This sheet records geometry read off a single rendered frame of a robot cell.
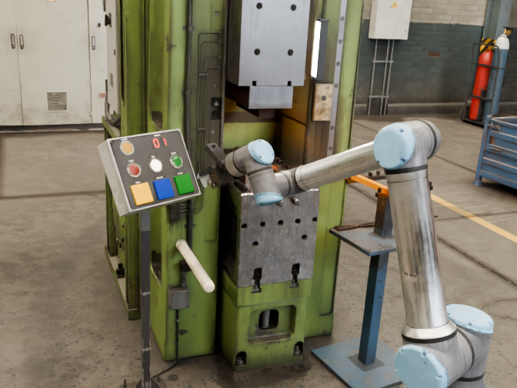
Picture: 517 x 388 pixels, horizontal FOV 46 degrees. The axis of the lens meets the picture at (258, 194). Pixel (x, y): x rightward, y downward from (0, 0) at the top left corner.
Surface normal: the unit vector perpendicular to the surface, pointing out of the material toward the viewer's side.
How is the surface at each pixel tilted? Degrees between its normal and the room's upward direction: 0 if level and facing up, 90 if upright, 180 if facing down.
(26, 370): 0
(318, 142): 90
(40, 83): 90
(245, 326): 89
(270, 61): 90
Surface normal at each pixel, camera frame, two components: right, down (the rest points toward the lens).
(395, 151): -0.73, 0.05
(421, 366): -0.70, 0.26
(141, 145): 0.65, -0.25
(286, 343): 0.36, 0.30
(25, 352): 0.05, -0.95
